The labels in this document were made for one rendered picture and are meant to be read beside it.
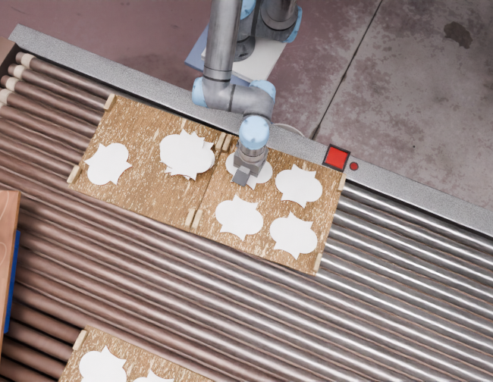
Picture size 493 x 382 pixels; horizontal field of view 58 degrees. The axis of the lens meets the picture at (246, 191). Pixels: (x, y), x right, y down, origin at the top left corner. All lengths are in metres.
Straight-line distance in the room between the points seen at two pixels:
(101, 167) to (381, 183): 0.91
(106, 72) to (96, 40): 1.23
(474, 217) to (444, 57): 1.57
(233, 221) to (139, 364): 0.49
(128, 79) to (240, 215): 0.62
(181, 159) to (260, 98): 0.35
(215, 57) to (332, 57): 1.69
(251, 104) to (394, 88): 1.71
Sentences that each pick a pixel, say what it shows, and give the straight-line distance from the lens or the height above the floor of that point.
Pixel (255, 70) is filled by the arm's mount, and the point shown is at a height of 0.90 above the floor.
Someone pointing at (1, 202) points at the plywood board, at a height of 1.04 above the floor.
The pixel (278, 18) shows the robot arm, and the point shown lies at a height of 1.16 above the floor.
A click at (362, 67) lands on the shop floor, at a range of 2.81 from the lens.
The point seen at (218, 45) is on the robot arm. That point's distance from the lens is 1.17.
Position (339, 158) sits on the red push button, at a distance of 1.50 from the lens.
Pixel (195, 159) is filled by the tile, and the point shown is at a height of 0.99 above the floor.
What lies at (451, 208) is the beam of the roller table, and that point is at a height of 0.92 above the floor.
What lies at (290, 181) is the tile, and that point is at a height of 0.95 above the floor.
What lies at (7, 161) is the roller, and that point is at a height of 0.92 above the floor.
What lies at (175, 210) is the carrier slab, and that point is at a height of 0.94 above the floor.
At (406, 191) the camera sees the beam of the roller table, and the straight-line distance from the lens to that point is 1.55.
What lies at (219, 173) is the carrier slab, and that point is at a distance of 1.43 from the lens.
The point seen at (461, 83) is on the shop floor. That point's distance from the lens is 2.98.
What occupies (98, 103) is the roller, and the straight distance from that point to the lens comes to 1.60.
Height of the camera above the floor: 2.30
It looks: 74 degrees down
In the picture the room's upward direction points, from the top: 9 degrees clockwise
